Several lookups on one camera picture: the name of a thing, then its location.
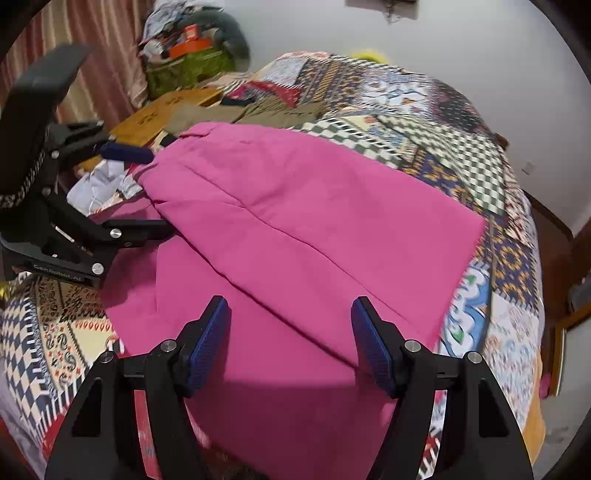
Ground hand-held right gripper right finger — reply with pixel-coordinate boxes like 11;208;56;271
351;296;535;480

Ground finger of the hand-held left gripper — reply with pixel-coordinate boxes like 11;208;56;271
69;131;154;171
95;219;175;250

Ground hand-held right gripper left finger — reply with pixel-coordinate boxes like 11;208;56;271
45;295;231;480

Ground pink pants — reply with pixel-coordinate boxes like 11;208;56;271
98;121;486;480

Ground white crumpled cloth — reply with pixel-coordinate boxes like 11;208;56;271
67;159;127;217

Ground wooden bedside table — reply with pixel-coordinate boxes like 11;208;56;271
74;88;225;176

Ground pink striped curtain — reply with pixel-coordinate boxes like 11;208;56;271
0;0;160;134

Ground pile of clutter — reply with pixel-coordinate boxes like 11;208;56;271
137;0;251;100

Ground olive green garment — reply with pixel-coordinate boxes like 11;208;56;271
161;98;333;136

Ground wooden framed board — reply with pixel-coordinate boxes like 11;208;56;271
549;314;591;398

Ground patchwork printed blanket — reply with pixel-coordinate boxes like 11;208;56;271
0;51;548;480

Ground yellow object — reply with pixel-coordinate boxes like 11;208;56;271
349;47;393;63

